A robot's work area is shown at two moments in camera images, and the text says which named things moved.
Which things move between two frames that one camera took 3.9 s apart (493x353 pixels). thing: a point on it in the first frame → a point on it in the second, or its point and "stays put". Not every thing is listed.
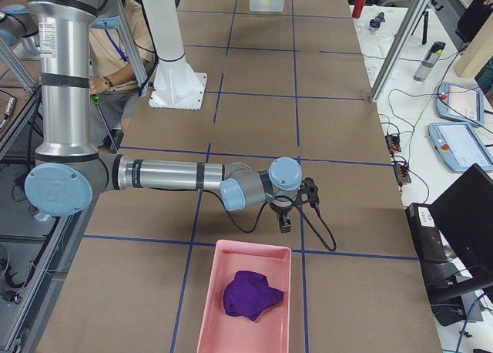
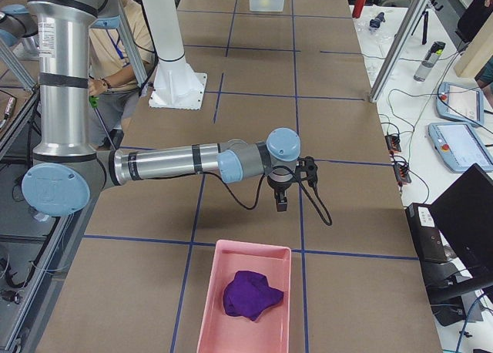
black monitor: (453, 235) stays put
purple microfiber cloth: (248, 293) stays put
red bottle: (360, 0) stays put
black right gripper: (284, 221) → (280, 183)
